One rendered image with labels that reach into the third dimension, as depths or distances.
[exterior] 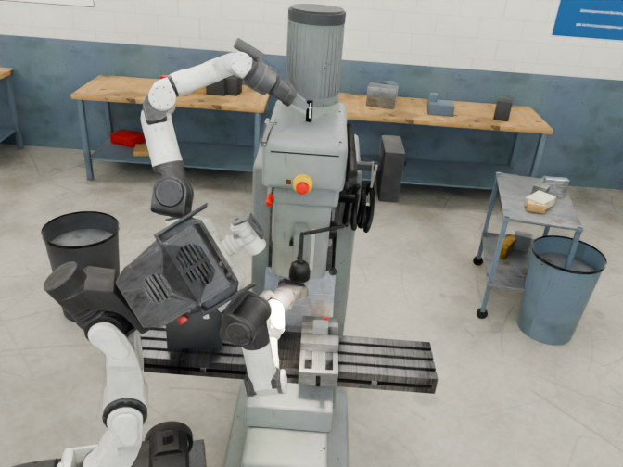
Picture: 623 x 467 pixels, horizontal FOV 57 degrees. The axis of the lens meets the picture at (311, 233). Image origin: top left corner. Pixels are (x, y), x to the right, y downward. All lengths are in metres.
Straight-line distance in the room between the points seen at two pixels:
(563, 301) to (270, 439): 2.40
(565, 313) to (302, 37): 2.81
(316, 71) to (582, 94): 4.96
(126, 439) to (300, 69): 1.37
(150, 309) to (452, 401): 2.38
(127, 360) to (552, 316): 3.02
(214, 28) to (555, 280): 4.07
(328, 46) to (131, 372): 1.25
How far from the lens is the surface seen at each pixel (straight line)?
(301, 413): 2.34
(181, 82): 1.81
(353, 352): 2.46
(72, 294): 1.78
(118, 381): 1.99
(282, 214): 2.00
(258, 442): 2.37
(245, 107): 5.53
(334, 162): 1.77
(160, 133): 1.77
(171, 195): 1.71
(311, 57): 2.07
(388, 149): 2.24
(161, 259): 1.63
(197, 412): 3.46
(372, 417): 3.48
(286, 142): 1.76
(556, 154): 6.92
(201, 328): 2.39
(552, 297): 4.14
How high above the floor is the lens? 2.49
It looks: 29 degrees down
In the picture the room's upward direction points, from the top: 4 degrees clockwise
